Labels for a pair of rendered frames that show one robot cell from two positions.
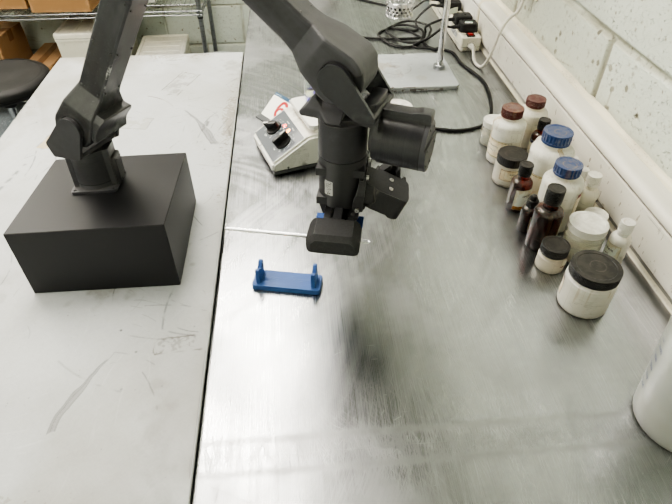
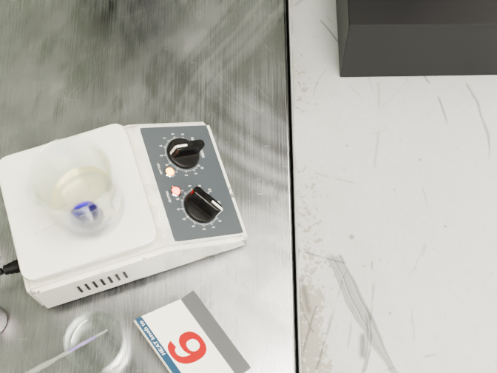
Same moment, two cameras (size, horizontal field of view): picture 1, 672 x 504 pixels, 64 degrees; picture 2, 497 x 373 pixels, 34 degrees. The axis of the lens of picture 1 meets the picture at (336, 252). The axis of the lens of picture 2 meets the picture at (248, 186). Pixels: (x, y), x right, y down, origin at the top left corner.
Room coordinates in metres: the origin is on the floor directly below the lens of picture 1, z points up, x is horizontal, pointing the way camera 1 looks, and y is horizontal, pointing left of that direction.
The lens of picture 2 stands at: (1.18, 0.20, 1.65)
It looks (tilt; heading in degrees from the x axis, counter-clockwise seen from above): 69 degrees down; 187
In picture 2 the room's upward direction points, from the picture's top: 3 degrees counter-clockwise
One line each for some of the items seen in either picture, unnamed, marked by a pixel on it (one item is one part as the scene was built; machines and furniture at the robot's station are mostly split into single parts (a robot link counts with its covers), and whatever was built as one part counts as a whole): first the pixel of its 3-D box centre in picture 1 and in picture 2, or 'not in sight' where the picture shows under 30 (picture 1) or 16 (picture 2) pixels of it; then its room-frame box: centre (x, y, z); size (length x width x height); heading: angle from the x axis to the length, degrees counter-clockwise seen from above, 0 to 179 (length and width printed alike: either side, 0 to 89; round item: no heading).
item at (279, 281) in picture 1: (287, 275); not in sight; (0.56, 0.07, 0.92); 0.10 x 0.03 x 0.04; 83
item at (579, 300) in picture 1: (588, 284); not in sight; (0.52, -0.35, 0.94); 0.07 x 0.07 x 0.07
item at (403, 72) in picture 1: (390, 71); not in sight; (1.29, -0.14, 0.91); 0.30 x 0.20 x 0.01; 95
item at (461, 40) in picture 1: (453, 17); not in sight; (1.63, -0.34, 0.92); 0.40 x 0.06 x 0.04; 5
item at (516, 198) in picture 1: (521, 186); not in sight; (0.74, -0.31, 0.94); 0.04 x 0.04 x 0.09
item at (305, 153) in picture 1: (316, 131); (113, 208); (0.94, 0.04, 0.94); 0.22 x 0.13 x 0.08; 113
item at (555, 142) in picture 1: (548, 164); not in sight; (0.78, -0.36, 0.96); 0.07 x 0.07 x 0.13
